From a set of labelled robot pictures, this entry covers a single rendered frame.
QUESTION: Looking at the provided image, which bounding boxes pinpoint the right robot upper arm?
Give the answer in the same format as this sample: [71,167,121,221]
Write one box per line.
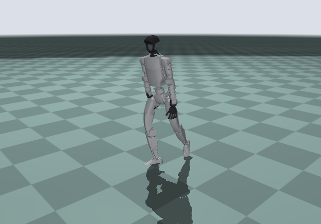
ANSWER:
[140,56,148,82]

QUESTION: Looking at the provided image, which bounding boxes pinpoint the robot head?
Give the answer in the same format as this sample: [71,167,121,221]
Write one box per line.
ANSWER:
[144,35,159,57]

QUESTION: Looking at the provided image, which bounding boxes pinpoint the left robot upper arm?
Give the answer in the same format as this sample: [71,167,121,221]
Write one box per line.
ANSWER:
[160,57,173,86]

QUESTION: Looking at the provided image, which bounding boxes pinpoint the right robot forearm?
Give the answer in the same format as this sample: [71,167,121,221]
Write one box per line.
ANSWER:
[143,81,152,96]

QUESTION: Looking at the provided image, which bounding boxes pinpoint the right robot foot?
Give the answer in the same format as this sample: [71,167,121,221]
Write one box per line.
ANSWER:
[144,157,163,165]

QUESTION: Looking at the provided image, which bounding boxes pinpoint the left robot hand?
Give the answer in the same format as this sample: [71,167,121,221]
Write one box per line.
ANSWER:
[166,100,177,119]

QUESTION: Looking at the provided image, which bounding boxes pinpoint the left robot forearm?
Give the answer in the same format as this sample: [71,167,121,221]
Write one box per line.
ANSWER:
[168,78,176,104]

